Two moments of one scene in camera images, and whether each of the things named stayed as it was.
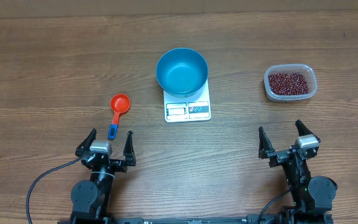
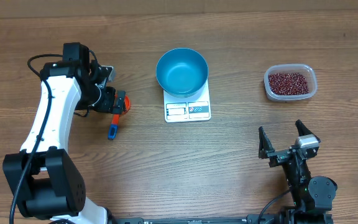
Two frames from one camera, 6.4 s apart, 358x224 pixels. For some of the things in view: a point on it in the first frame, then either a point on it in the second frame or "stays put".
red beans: [288, 84] stays put
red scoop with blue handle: [120, 104] stays put
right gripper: [278, 156] stays put
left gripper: [130, 157] -> [109, 106]
